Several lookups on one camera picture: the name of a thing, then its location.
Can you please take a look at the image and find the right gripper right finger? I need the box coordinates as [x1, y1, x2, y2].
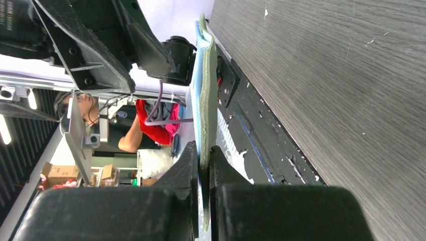
[209, 146, 373, 241]

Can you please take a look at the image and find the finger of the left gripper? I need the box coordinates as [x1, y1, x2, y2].
[111, 1, 177, 78]

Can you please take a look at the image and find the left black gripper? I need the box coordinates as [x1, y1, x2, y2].
[1, 0, 135, 94]

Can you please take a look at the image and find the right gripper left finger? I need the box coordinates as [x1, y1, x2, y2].
[14, 141, 198, 240]

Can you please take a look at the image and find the sage green card holder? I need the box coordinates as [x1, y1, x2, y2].
[190, 14, 218, 231]

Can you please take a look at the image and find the person in red shirt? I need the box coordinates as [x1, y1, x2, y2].
[54, 91, 180, 153]

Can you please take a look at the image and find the grey monitor on stand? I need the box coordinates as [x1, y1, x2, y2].
[60, 90, 92, 185]

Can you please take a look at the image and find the red mesh bag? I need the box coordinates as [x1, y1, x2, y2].
[38, 180, 77, 191]

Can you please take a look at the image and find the cardboard box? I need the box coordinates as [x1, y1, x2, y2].
[40, 162, 79, 184]

